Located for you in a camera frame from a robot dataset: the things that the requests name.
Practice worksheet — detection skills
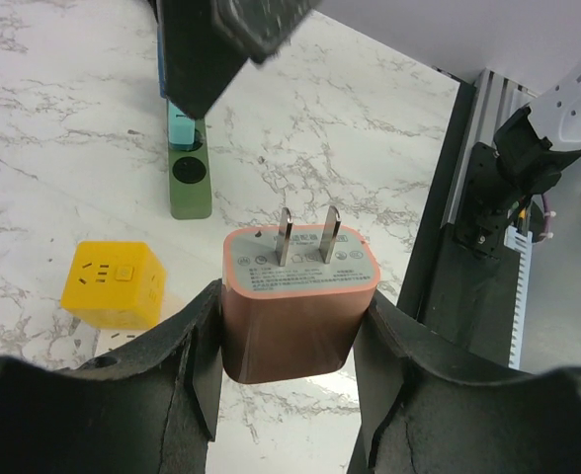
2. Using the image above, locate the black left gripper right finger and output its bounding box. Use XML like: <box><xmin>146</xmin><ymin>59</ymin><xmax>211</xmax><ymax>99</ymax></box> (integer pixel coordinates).
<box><xmin>349</xmin><ymin>294</ymin><xmax>581</xmax><ymax>473</ymax></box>

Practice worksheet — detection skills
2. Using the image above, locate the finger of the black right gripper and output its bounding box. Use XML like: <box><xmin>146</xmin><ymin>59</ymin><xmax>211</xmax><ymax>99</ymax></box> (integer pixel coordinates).
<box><xmin>210</xmin><ymin>0</ymin><xmax>321</xmax><ymax>64</ymax></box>
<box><xmin>156</xmin><ymin>0</ymin><xmax>247</xmax><ymax>119</ymax></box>

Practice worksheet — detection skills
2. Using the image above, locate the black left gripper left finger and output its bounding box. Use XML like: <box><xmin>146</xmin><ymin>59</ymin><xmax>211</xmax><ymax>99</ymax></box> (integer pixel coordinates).
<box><xmin>0</xmin><ymin>280</ymin><xmax>222</xmax><ymax>473</ymax></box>

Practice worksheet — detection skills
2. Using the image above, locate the teal USB plug adapter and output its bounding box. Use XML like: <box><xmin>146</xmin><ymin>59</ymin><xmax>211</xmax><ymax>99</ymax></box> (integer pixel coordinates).
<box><xmin>167</xmin><ymin>101</ymin><xmax>196</xmax><ymax>150</ymax></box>

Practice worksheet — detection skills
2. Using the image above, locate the yellow plug adapter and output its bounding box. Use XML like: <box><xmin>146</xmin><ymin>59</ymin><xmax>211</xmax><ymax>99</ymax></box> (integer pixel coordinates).
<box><xmin>60</xmin><ymin>241</ymin><xmax>167</xmax><ymax>331</ymax></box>

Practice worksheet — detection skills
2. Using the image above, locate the pink plug adapter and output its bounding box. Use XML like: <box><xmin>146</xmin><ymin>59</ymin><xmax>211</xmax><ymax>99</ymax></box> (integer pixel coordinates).
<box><xmin>221</xmin><ymin>206</ymin><xmax>380</xmax><ymax>384</ymax></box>

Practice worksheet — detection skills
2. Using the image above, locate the blue cube socket adapter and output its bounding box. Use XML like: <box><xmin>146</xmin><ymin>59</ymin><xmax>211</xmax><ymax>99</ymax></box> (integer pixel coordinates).
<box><xmin>156</xmin><ymin>26</ymin><xmax>166</xmax><ymax>99</ymax></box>

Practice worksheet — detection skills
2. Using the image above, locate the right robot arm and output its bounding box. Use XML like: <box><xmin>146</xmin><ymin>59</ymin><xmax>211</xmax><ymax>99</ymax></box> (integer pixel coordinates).
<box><xmin>151</xmin><ymin>1</ymin><xmax>581</xmax><ymax>194</ymax></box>

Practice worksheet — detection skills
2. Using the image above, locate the green power strip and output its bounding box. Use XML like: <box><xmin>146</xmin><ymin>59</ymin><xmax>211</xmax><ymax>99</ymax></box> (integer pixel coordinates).
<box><xmin>167</xmin><ymin>119</ymin><xmax>212</xmax><ymax>220</ymax></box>

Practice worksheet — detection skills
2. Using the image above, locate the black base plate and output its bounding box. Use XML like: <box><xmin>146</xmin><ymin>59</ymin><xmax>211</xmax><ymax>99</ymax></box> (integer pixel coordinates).
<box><xmin>396</xmin><ymin>70</ymin><xmax>520</xmax><ymax>367</ymax></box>

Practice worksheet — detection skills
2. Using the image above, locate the white slotted cable duct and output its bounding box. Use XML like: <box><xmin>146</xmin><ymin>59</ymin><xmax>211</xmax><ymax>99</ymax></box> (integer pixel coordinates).
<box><xmin>504</xmin><ymin>226</ymin><xmax>533</xmax><ymax>370</ymax></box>

